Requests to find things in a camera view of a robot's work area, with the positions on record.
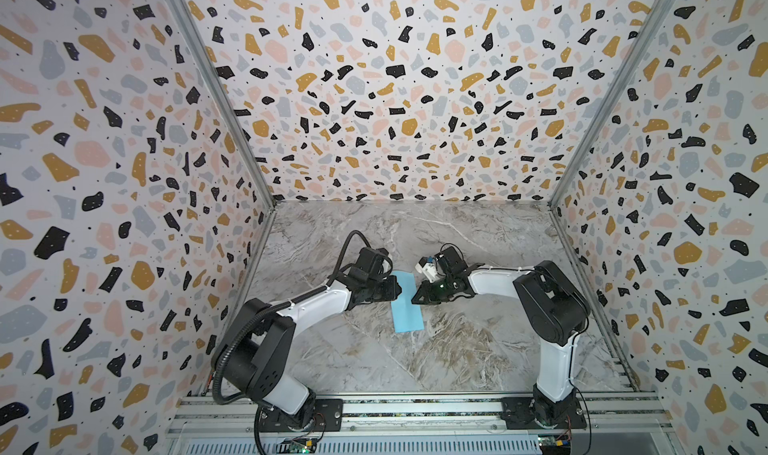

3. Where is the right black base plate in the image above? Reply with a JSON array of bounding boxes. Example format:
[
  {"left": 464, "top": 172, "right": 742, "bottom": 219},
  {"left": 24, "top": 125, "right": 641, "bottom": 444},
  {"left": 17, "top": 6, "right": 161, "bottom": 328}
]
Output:
[{"left": 500, "top": 396, "right": 588, "bottom": 430}]

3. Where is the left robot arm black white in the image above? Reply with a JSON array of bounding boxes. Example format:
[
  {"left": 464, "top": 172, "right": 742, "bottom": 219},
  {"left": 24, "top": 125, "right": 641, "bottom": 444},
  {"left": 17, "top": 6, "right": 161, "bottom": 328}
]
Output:
[{"left": 211, "top": 247, "right": 402, "bottom": 426}]

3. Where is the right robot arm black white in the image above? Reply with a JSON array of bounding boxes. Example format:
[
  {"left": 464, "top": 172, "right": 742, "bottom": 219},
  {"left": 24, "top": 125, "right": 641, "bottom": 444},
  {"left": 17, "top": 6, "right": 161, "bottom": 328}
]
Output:
[{"left": 412, "top": 244, "right": 591, "bottom": 428}]

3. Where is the right aluminium corner post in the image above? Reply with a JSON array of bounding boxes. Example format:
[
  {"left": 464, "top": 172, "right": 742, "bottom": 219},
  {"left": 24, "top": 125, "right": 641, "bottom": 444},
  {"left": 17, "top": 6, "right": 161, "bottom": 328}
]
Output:
[{"left": 548, "top": 0, "right": 676, "bottom": 213}]

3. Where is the aluminium front rail frame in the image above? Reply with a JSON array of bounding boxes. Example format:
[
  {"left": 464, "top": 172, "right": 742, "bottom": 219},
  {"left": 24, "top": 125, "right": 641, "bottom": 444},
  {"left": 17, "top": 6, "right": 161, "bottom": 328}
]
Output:
[{"left": 164, "top": 391, "right": 679, "bottom": 455}]

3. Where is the aluminium corner post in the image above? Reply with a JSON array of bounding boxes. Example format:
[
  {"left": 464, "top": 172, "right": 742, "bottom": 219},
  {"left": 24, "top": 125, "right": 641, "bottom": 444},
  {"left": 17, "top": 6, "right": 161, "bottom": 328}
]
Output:
[
  {"left": 548, "top": 0, "right": 676, "bottom": 213},
  {"left": 166, "top": 0, "right": 276, "bottom": 213}
]

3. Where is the left aluminium corner post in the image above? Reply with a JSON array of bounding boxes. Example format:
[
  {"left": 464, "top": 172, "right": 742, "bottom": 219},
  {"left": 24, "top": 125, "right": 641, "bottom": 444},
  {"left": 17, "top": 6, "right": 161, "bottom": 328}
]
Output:
[{"left": 166, "top": 0, "right": 276, "bottom": 213}]

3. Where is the left black corrugated cable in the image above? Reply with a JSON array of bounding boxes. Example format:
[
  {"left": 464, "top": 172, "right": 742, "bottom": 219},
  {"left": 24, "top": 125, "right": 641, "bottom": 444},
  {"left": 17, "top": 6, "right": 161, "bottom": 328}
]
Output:
[{"left": 211, "top": 229, "right": 373, "bottom": 406}]

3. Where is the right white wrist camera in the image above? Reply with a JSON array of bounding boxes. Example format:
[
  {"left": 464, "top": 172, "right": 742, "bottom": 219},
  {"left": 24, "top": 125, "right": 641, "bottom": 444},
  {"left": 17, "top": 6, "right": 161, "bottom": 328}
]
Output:
[{"left": 415, "top": 256, "right": 442, "bottom": 283}]

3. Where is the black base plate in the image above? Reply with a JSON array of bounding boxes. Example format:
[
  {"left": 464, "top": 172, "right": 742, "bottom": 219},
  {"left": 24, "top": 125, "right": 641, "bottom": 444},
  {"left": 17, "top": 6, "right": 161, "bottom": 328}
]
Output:
[
  {"left": 255, "top": 396, "right": 344, "bottom": 433},
  {"left": 500, "top": 396, "right": 588, "bottom": 430}
]

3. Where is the left green circuit board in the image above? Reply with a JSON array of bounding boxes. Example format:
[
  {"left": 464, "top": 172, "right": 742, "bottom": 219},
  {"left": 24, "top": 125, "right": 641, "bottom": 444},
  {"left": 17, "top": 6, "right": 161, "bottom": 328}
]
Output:
[{"left": 276, "top": 437, "right": 319, "bottom": 454}]

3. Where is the right circuit board with wires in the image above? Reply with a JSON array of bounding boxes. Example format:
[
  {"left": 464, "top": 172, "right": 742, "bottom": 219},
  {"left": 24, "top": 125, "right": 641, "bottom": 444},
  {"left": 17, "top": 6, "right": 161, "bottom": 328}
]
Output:
[{"left": 538, "top": 435, "right": 572, "bottom": 455}]

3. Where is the light blue paper sheet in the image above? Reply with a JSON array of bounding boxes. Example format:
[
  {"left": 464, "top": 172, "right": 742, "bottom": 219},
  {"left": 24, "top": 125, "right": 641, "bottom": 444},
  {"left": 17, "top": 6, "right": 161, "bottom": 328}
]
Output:
[{"left": 391, "top": 270, "right": 424, "bottom": 333}]

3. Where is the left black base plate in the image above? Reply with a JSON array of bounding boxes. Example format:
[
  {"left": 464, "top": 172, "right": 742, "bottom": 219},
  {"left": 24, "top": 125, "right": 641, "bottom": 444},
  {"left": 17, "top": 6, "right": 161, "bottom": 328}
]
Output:
[{"left": 255, "top": 396, "right": 344, "bottom": 433}]

